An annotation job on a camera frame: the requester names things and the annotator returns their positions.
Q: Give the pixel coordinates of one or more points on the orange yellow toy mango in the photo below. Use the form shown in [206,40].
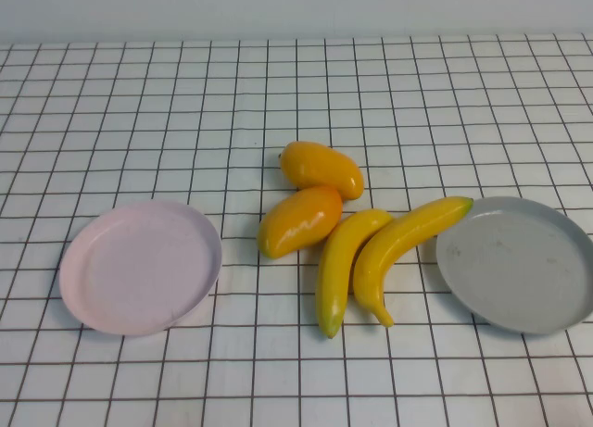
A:
[296,223]
[319,167]

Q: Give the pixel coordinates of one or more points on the yellow banana green blunt tip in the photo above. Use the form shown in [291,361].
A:
[338,269]

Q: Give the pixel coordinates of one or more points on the yellow banana with curved stem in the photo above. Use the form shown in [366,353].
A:
[394,246]

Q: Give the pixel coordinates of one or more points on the pink round plate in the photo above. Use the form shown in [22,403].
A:
[139,269]

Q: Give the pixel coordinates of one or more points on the grey round plate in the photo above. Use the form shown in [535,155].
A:
[519,269]

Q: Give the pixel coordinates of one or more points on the white grid pattern tablecloth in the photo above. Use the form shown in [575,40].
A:
[296,98]

